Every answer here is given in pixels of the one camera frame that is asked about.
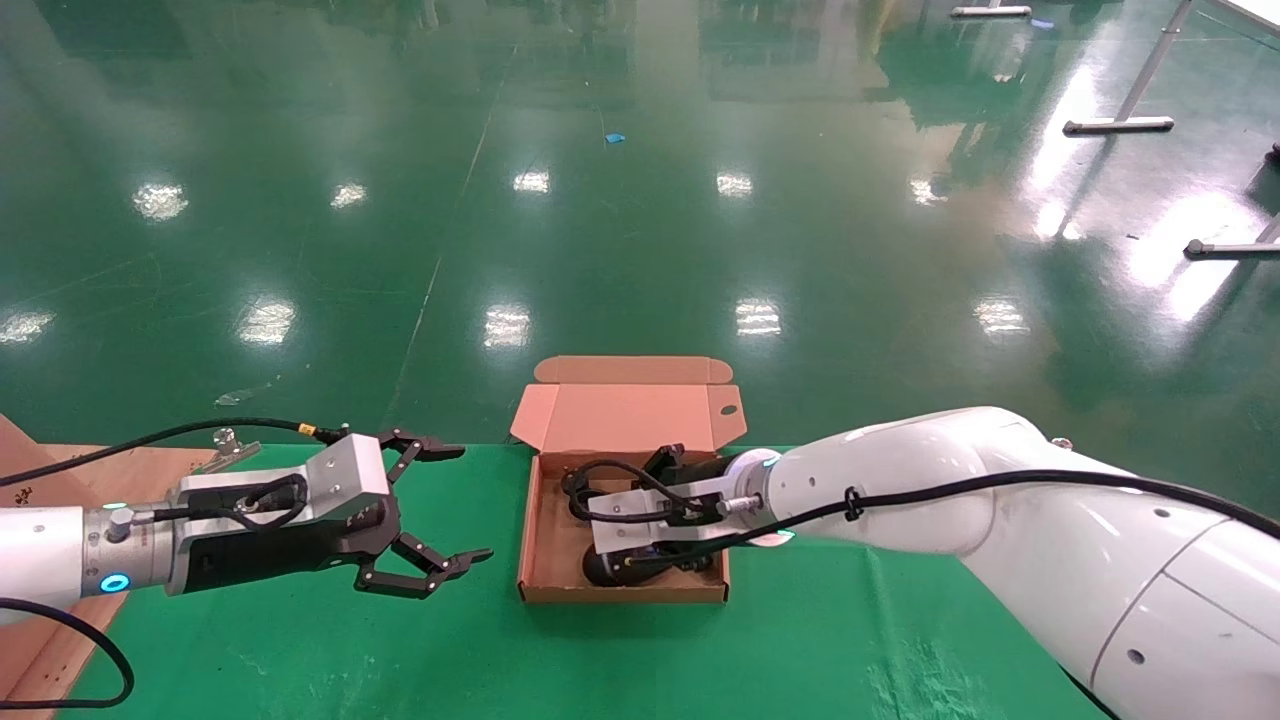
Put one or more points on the white table top corner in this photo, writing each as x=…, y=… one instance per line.
x=1262, y=12

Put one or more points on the grey table foot bar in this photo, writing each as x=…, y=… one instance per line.
x=1230, y=249
x=990, y=12

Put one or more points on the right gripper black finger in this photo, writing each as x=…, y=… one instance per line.
x=685, y=562
x=667, y=462

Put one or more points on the open brown cardboard mailer box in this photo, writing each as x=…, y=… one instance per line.
x=620, y=415

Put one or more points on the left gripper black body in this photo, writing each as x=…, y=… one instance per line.
x=260, y=555

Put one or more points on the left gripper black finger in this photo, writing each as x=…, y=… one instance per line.
x=440, y=567
x=430, y=449

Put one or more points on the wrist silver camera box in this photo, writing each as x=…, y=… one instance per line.
x=350, y=475
x=650, y=520

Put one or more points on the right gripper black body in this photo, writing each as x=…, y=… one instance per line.
x=712, y=472

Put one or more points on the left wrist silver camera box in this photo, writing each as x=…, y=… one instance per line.
x=350, y=475

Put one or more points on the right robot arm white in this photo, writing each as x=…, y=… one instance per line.
x=1000, y=480

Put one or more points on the clear plastic scrap on floor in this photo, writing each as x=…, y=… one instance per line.
x=240, y=397

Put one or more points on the green table cloth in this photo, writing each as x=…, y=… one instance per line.
x=450, y=660

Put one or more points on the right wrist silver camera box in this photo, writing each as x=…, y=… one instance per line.
x=650, y=520

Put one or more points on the wooden board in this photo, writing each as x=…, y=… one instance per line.
x=120, y=480

